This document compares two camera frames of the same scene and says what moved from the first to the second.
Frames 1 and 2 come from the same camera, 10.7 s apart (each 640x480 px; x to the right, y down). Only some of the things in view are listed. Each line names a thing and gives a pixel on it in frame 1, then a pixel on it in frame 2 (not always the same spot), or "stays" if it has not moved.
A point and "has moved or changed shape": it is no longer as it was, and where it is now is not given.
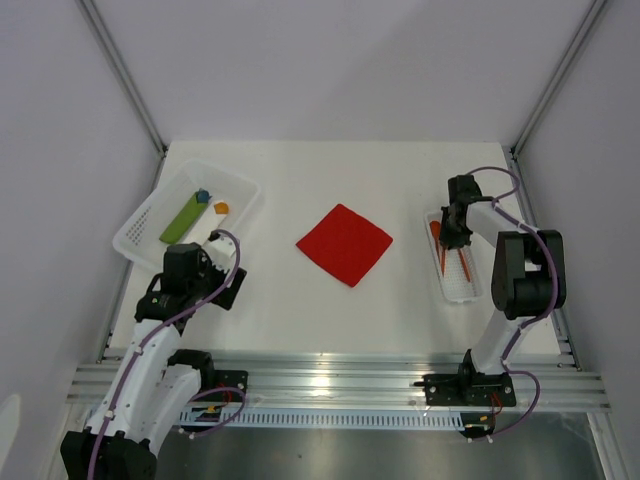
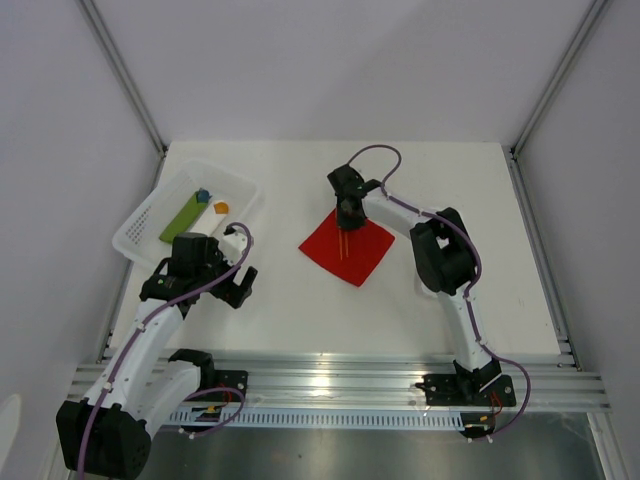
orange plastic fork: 464,262 has moved or changed shape
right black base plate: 468,390 stays
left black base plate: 214,379 stays
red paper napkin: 345,245 stays
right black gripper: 446,239 → 346,224
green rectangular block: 183,221 stays
